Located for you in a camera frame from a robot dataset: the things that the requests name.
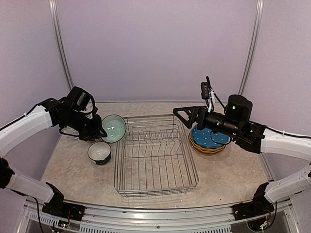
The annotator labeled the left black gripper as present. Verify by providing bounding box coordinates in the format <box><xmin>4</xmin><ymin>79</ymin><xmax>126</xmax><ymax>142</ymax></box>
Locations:
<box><xmin>62</xmin><ymin>109</ymin><xmax>107</xmax><ymax>141</ymax></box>

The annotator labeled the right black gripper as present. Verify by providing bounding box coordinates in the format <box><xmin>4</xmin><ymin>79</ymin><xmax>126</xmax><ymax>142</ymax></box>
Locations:
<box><xmin>173</xmin><ymin>105</ymin><xmax>241</xmax><ymax>138</ymax></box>

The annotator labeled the light striped rice bowl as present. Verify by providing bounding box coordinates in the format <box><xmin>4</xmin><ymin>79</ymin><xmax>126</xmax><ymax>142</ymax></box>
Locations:
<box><xmin>102</xmin><ymin>115</ymin><xmax>127</xmax><ymax>143</ymax></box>

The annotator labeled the dark blue white bowl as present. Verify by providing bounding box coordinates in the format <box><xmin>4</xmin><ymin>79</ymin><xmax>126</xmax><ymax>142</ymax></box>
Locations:
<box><xmin>87</xmin><ymin>142</ymin><xmax>112</xmax><ymax>165</ymax></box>

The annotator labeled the blue polka dot plate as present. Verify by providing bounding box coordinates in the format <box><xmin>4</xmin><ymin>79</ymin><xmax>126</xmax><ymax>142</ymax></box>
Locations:
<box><xmin>191</xmin><ymin>125</ymin><xmax>231</xmax><ymax>148</ymax></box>

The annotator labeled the yellow polka dot plate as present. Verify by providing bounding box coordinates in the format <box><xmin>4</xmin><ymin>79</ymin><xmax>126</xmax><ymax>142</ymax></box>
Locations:
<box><xmin>188</xmin><ymin>132</ymin><xmax>225</xmax><ymax>155</ymax></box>
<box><xmin>192</xmin><ymin>145</ymin><xmax>226</xmax><ymax>155</ymax></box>

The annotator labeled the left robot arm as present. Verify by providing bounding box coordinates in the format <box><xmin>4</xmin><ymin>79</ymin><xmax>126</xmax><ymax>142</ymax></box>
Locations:
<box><xmin>0</xmin><ymin>86</ymin><xmax>107</xmax><ymax>216</ymax></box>

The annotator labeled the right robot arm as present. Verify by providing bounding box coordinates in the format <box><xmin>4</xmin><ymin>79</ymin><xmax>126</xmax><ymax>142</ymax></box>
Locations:
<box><xmin>173</xmin><ymin>95</ymin><xmax>311</xmax><ymax>220</ymax></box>

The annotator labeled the bird pattern ceramic plate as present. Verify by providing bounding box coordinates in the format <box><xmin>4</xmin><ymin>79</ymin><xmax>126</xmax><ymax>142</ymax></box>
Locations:
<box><xmin>193</xmin><ymin>147</ymin><xmax>225</xmax><ymax>156</ymax></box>

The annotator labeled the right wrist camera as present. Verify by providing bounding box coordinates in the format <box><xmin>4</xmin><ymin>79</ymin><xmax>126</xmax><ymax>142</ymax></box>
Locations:
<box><xmin>200</xmin><ymin>76</ymin><xmax>215</xmax><ymax>112</ymax></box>

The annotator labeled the back wall aluminium rail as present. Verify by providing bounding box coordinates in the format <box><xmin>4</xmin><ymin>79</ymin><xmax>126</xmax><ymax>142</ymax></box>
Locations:
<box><xmin>94</xmin><ymin>100</ymin><xmax>236</xmax><ymax>105</ymax></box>

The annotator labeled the metal wire dish rack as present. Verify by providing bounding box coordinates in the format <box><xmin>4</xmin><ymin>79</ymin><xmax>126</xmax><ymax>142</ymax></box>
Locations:
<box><xmin>114</xmin><ymin>114</ymin><xmax>199</xmax><ymax>197</ymax></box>

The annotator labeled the aluminium front frame rail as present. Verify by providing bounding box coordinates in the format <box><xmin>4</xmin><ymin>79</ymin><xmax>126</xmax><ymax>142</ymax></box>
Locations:
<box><xmin>14</xmin><ymin>198</ymin><xmax>301</xmax><ymax>233</ymax></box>

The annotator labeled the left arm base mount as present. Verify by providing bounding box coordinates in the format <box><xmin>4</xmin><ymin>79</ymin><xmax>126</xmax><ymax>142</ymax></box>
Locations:
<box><xmin>42</xmin><ymin>200</ymin><xmax>85</xmax><ymax>221</ymax></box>

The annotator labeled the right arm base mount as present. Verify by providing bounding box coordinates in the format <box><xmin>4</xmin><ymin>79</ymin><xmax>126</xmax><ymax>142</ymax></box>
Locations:
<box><xmin>232</xmin><ymin>200</ymin><xmax>275</xmax><ymax>220</ymax></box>

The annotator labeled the right corner aluminium post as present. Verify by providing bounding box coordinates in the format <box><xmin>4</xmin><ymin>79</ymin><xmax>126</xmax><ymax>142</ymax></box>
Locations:
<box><xmin>238</xmin><ymin>0</ymin><xmax>264</xmax><ymax>95</ymax></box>

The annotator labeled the corner aluminium post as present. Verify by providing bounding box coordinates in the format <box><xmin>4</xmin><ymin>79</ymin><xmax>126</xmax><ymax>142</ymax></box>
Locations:
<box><xmin>48</xmin><ymin>0</ymin><xmax>74</xmax><ymax>91</ymax></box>
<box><xmin>238</xmin><ymin>0</ymin><xmax>264</xmax><ymax>95</ymax></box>

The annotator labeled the left corner aluminium post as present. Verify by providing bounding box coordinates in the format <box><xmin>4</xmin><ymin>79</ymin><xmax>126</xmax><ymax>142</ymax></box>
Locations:
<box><xmin>48</xmin><ymin>0</ymin><xmax>74</xmax><ymax>91</ymax></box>

